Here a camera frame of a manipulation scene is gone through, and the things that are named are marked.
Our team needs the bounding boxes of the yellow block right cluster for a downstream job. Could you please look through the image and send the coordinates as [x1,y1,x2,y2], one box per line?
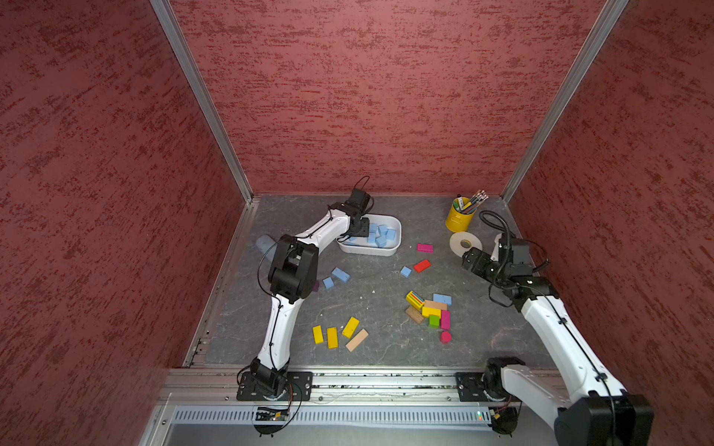
[421,307,442,318]

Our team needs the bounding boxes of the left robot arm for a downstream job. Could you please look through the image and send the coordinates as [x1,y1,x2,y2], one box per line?
[249,193,374,399]

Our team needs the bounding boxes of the long blue block left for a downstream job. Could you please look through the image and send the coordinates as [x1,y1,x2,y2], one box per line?
[332,268,351,282]

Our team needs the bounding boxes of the red block right cluster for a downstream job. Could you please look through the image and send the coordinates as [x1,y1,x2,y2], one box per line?
[414,259,431,273]

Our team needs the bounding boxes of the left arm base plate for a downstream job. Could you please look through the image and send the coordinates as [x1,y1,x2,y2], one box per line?
[235,371,314,403]

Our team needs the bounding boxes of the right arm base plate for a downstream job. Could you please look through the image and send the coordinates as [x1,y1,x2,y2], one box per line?
[455,371,521,404]

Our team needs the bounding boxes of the tan block right cluster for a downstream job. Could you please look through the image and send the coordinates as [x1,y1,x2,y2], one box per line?
[424,300,448,310]

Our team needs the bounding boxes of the magenta long block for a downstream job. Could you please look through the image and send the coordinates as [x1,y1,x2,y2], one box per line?
[440,310,451,331]

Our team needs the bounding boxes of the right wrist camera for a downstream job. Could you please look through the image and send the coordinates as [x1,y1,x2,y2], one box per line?
[491,233,502,261]

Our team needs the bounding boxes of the striped yellow block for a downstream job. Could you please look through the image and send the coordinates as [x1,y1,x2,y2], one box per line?
[405,291,425,311]

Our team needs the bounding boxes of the pens in can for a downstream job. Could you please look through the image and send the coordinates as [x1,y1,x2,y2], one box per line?
[452,191,489,215]

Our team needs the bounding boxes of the long tan wooden block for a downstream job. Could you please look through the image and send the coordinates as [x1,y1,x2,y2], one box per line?
[346,329,368,352]

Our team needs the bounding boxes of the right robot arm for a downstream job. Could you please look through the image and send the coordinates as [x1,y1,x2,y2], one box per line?
[462,232,655,445]

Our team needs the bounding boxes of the yellow long block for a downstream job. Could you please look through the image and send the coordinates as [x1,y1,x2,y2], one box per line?
[342,317,360,339]

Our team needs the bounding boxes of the white tape roll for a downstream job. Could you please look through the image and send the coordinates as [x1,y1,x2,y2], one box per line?
[449,232,483,258]

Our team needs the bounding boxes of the brown wooden block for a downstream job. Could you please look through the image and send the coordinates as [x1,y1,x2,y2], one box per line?
[405,306,425,324]

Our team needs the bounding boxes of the yellow pen holder can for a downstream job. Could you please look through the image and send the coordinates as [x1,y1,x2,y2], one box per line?
[446,195,473,233]

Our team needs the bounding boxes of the blue block right cluster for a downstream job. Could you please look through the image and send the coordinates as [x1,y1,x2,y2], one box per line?
[432,294,452,306]

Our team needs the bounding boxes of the white plastic tray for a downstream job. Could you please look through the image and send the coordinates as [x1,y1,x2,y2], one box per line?
[338,214,402,256]

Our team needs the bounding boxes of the magenta flat block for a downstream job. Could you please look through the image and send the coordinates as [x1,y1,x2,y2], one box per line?
[418,243,434,253]

